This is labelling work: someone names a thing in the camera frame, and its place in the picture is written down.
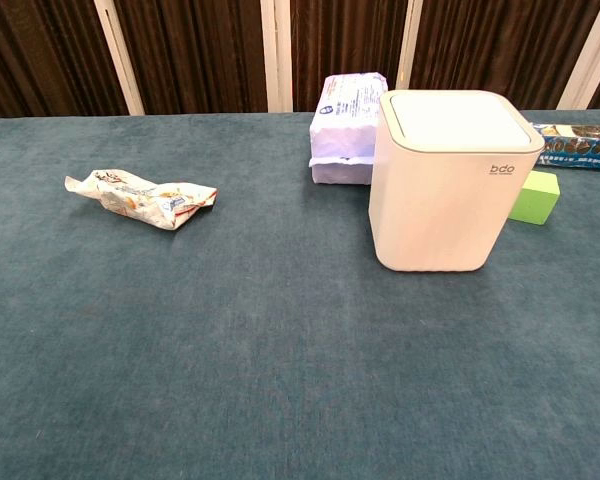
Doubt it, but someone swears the white plastic trash bin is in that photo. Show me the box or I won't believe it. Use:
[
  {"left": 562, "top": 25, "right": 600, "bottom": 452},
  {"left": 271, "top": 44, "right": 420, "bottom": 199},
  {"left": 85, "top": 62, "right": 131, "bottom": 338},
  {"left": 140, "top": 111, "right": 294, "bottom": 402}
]
[{"left": 368, "top": 89, "right": 546, "bottom": 274}]

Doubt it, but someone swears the green sponge block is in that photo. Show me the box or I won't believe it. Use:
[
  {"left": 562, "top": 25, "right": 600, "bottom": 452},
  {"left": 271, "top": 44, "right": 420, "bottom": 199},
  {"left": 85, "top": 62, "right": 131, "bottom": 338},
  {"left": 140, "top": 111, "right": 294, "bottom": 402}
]
[{"left": 508, "top": 169, "right": 562, "bottom": 226}]

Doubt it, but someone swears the blue table cloth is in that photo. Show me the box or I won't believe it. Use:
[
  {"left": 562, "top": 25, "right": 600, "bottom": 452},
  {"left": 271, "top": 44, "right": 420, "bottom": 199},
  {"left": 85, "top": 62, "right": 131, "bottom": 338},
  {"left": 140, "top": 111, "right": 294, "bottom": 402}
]
[{"left": 0, "top": 108, "right": 600, "bottom": 480}]

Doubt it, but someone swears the lavender tissue pack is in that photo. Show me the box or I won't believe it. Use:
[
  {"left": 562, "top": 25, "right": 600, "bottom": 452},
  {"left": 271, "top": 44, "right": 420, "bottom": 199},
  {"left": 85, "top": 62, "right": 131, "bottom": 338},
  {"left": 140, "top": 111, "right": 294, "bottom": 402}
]
[{"left": 307, "top": 72, "right": 388, "bottom": 186}]

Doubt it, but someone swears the crumpled white snack wrapper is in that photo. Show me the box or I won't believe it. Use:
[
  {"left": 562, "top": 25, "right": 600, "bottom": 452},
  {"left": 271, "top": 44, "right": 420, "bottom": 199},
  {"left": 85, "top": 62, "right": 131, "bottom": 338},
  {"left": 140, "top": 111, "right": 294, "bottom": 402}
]
[{"left": 64, "top": 169, "right": 219, "bottom": 231}]

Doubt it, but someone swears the dark brown curtain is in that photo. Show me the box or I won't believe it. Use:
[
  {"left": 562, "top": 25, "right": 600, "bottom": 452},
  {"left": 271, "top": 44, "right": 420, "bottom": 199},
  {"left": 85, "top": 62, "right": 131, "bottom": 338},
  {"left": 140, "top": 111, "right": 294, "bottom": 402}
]
[{"left": 0, "top": 0, "right": 600, "bottom": 121}]

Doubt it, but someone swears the blue cookie package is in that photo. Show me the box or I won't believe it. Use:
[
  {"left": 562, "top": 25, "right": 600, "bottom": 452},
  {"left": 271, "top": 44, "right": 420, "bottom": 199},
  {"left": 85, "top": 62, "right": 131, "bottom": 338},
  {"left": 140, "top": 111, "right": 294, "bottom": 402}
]
[{"left": 528, "top": 122, "right": 600, "bottom": 172}]

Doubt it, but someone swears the white slanted frame post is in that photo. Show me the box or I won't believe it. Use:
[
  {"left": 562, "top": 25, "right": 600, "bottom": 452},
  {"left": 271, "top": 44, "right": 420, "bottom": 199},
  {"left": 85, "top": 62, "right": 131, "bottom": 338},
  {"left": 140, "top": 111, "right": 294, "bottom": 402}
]
[
  {"left": 556, "top": 0, "right": 600, "bottom": 111},
  {"left": 260, "top": 0, "right": 294, "bottom": 114},
  {"left": 93, "top": 0, "right": 146, "bottom": 117},
  {"left": 395, "top": 0, "right": 437, "bottom": 91}
]

